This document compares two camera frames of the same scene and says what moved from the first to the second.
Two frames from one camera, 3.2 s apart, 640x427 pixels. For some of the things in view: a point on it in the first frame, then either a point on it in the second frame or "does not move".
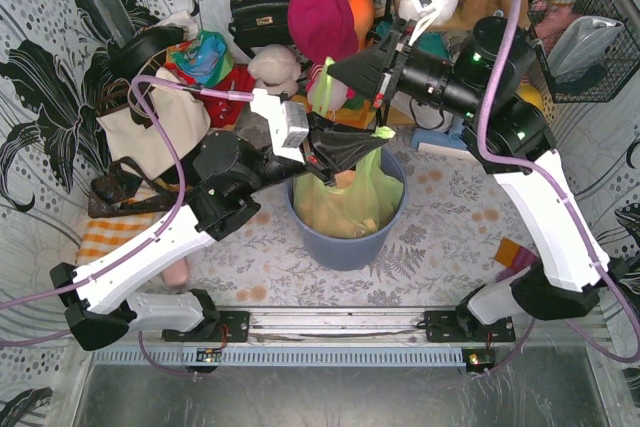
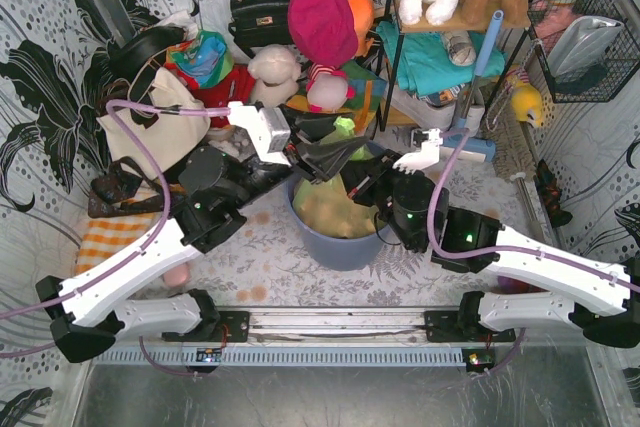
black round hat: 125,57 does not move
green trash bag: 321,98 to 326,207
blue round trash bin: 343,253 does not move
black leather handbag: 261,19 does not move
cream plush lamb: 275,69 does not move
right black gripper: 387,81 to 373,177
